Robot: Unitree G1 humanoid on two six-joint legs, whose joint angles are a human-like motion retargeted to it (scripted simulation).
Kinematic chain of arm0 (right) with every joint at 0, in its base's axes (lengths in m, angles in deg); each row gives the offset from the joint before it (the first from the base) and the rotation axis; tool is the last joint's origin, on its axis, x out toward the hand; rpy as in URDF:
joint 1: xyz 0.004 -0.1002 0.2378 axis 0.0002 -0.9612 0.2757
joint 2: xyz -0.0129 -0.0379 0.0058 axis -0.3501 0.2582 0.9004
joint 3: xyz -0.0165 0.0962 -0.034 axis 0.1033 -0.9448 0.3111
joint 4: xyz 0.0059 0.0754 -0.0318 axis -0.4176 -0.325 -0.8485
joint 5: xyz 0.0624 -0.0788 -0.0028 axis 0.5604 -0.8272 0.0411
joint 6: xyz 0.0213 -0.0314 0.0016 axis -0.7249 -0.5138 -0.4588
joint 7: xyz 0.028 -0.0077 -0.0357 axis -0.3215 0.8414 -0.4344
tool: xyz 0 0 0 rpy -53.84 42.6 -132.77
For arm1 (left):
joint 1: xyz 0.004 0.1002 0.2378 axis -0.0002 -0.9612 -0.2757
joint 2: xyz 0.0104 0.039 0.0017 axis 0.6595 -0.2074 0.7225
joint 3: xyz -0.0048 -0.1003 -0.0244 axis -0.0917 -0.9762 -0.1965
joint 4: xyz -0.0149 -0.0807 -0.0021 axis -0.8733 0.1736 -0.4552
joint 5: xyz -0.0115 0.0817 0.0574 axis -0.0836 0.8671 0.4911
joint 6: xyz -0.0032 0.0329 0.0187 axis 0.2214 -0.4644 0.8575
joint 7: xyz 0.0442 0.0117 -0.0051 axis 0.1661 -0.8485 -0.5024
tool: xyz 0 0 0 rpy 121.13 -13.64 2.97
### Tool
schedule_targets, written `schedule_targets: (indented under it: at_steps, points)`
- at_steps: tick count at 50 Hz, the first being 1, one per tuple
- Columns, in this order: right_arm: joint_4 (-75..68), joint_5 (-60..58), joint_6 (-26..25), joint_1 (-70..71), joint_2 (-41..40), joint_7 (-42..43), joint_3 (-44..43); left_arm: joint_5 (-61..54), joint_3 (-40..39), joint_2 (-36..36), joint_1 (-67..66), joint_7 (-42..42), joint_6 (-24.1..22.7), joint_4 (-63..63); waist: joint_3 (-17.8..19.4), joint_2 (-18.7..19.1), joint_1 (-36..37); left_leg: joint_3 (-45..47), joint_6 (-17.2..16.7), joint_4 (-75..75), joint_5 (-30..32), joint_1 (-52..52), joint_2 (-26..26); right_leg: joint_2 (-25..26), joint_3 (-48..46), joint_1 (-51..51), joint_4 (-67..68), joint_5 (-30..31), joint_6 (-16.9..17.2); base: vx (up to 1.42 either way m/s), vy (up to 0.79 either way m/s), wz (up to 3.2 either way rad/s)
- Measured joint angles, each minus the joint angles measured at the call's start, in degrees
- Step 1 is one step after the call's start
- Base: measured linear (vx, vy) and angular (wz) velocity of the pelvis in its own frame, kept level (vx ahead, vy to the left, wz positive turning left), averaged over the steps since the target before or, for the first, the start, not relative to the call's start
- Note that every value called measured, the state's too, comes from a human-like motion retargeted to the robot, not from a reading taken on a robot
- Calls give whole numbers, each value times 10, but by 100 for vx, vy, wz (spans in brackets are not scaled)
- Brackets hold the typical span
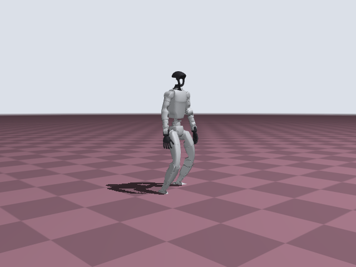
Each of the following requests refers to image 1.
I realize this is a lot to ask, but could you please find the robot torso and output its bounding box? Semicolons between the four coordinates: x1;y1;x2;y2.
167;88;187;137

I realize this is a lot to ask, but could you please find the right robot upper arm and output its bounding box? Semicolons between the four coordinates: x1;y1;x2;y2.
161;91;174;116

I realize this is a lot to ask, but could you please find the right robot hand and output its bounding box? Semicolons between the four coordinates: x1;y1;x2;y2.
163;130;174;149

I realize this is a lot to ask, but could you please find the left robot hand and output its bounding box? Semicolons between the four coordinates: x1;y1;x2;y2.
191;126;198;144

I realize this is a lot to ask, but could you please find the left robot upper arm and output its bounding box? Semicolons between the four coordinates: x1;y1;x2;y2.
185;92;193;115

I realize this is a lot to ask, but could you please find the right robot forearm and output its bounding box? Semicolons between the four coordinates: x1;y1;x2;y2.
161;110;169;134

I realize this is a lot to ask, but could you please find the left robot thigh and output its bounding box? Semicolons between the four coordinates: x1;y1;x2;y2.
179;130;195;167

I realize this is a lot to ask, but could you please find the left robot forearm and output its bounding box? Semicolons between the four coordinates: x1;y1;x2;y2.
187;114;197;131

